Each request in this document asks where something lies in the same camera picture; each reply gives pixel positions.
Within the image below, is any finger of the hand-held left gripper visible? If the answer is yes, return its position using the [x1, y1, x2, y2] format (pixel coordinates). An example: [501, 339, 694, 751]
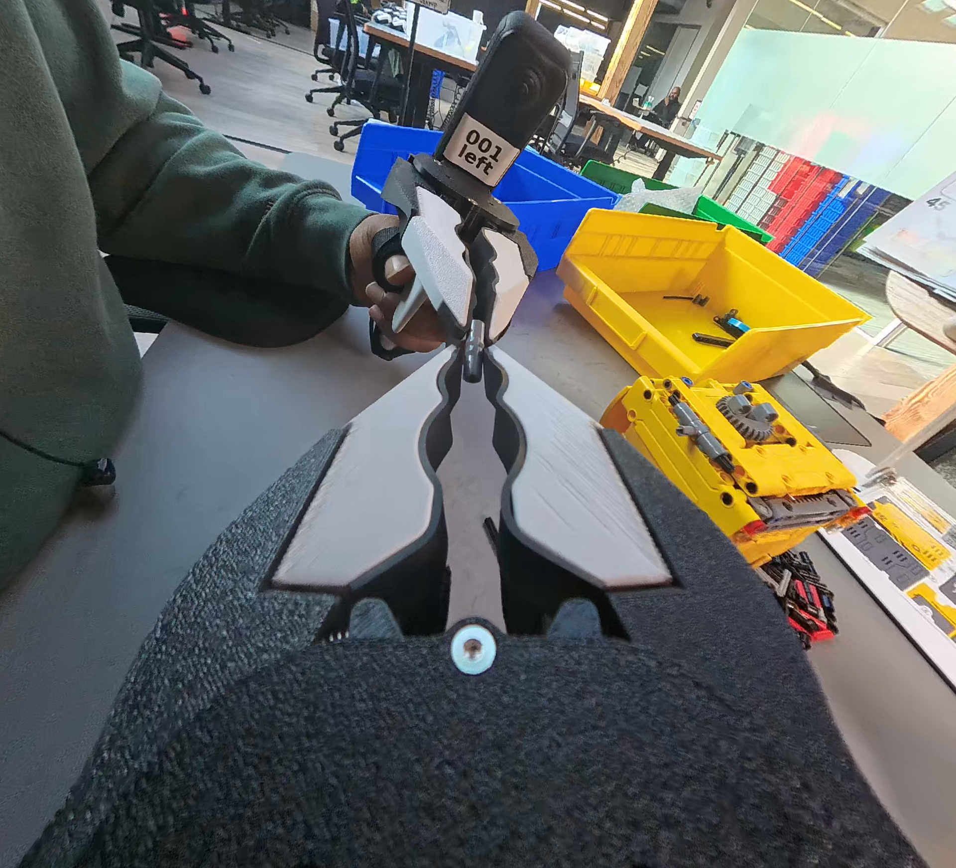
[484, 230, 534, 344]
[403, 187, 477, 344]

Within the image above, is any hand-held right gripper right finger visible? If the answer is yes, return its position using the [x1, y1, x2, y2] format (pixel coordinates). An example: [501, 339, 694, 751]
[481, 347, 676, 637]

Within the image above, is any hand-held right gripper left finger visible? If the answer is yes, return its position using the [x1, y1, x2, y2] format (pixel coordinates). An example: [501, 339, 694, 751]
[269, 347, 466, 637]

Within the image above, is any yellow lego robot model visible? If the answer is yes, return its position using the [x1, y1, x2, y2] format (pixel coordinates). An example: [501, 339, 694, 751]
[601, 375, 872, 570]

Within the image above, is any person's left forearm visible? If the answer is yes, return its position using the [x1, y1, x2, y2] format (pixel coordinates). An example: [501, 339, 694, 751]
[90, 57, 374, 305]

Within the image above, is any lego instruction booklet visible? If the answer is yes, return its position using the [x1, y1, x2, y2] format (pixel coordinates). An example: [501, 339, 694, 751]
[859, 172, 956, 286]

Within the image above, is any person's left hand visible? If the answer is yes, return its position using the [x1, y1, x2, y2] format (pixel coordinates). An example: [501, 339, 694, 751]
[347, 214, 451, 355]

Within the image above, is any clear plastic container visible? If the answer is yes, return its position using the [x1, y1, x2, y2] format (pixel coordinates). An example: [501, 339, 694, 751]
[405, 3, 488, 56]

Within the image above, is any wooden top office desk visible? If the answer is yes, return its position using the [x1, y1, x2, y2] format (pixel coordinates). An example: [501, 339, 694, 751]
[579, 95, 723, 183]
[362, 21, 480, 131]

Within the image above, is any yellow plastic bin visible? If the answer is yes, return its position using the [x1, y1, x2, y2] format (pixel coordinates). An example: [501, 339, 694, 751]
[556, 207, 873, 385]

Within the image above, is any green plastic bin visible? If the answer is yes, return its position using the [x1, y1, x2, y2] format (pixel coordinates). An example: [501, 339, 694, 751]
[638, 194, 775, 247]
[579, 160, 677, 195]

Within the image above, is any clear plastic bag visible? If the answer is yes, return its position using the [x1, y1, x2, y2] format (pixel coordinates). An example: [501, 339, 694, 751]
[612, 178, 707, 215]

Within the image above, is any pile of black red pins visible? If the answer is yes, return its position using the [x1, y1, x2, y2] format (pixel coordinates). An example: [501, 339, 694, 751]
[754, 550, 839, 652]

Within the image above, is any black flat pad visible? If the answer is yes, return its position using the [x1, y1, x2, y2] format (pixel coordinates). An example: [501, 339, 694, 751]
[773, 369, 873, 449]

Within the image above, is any stack of coloured storage bins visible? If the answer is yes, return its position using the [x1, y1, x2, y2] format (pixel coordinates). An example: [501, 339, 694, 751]
[716, 139, 914, 279]

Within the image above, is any black wired earphone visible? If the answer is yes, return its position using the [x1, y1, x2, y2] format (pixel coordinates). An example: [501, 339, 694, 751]
[0, 427, 118, 488]

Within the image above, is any black cable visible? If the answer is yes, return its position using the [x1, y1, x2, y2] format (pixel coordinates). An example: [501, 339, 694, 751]
[803, 360, 867, 412]

